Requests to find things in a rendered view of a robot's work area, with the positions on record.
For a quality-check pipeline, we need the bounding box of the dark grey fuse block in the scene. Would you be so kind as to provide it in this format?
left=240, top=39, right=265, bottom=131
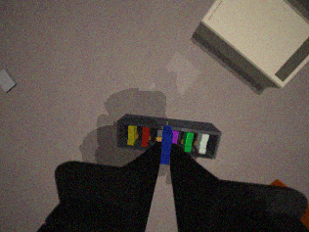
left=116, top=114, right=221, bottom=160

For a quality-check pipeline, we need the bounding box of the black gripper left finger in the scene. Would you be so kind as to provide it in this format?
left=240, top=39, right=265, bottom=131
left=55, top=142, right=162, bottom=232

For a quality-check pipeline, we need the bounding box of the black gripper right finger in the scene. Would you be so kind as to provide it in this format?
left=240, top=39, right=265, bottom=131
left=170, top=143, right=308, bottom=232

